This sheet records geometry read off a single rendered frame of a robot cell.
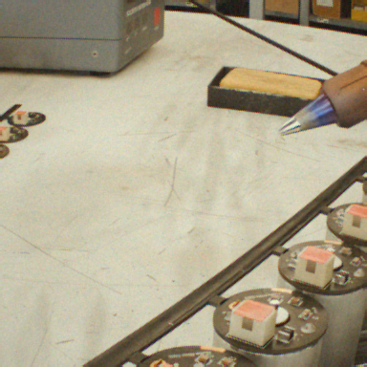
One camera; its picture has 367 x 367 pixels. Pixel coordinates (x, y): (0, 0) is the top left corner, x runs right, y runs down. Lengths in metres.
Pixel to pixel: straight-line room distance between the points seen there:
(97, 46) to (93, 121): 0.09
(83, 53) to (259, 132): 0.15
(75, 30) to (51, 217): 0.22
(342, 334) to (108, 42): 0.38
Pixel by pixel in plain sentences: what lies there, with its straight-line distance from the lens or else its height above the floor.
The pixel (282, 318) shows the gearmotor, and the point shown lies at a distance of 0.16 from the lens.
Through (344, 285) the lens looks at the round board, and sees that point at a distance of 0.18.
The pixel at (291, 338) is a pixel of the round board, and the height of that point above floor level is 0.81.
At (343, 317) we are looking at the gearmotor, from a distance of 0.18.
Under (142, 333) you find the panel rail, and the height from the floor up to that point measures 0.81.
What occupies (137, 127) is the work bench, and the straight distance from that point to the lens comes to 0.45.
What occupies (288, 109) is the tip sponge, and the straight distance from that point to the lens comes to 0.48.
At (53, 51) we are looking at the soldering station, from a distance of 0.55.
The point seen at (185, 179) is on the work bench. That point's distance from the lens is 0.38.
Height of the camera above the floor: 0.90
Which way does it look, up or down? 24 degrees down
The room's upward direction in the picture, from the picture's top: 2 degrees clockwise
